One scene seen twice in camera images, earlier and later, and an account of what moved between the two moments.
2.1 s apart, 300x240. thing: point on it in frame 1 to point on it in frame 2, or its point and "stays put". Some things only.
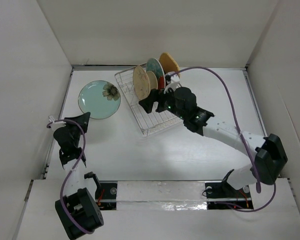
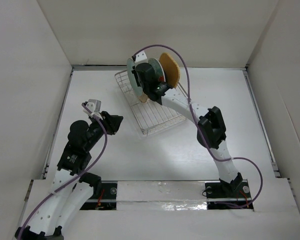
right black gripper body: (166, 102) to (145, 89)
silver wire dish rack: (150, 122) stays put
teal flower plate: (102, 99) to (130, 63)
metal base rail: (160, 196) stays put
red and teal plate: (154, 65) stays put
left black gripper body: (83, 125) to (110, 129)
